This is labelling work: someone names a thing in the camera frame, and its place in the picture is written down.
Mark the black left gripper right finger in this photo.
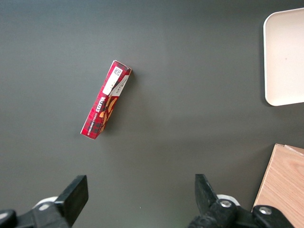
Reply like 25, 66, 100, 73
187, 174, 295, 228

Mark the cream plastic tray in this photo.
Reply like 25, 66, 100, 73
263, 8, 304, 107

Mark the red shortbread biscuit box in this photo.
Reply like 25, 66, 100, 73
80, 60, 133, 141

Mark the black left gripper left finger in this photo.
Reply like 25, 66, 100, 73
0, 175, 89, 228

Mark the wooden two-drawer cabinet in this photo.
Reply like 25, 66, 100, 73
251, 143, 304, 228

